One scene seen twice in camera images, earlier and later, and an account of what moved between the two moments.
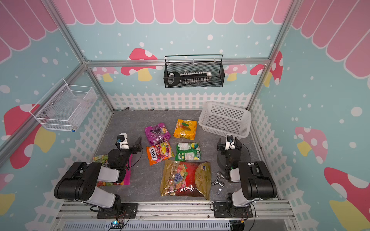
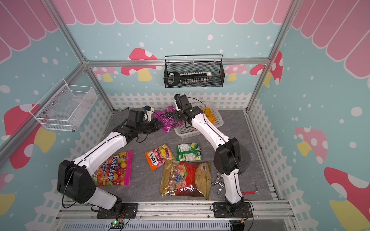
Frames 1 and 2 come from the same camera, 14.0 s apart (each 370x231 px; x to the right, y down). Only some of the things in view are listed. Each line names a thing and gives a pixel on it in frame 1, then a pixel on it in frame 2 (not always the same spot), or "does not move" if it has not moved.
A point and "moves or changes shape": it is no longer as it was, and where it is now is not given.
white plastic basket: x=225 y=119 → x=183 y=132
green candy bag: x=188 y=151 does not move
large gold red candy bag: x=186 y=178 does not move
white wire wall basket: x=64 y=106 does not move
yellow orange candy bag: x=185 y=129 → x=209 y=114
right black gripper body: x=222 y=147 → x=178 y=115
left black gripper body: x=132 y=149 → x=148 y=127
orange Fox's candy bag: x=159 y=152 moves or changes shape
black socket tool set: x=175 y=78 does not move
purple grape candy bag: x=157 y=134 → x=166 y=117
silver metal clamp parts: x=219 y=183 does not move
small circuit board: x=116 y=224 does not move
